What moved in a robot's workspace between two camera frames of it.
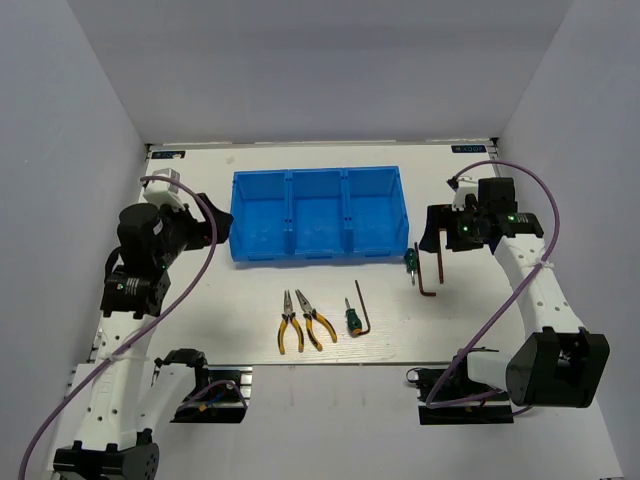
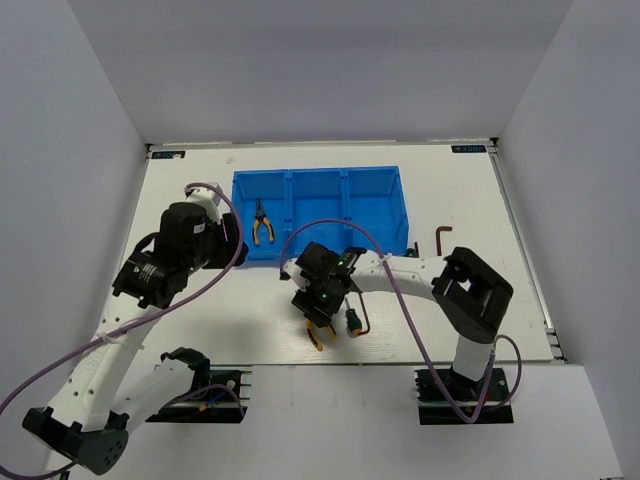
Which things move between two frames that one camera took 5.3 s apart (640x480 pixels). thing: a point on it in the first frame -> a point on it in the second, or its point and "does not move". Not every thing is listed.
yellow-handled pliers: (289, 315) -> (260, 216)
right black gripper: (437, 218) -> (306, 302)
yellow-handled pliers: (312, 314) does not move
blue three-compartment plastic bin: (318, 213) does not move
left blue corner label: (167, 154) does not move
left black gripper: (198, 228) -> (228, 248)
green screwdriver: (354, 323) does not move
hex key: (363, 306) does not move
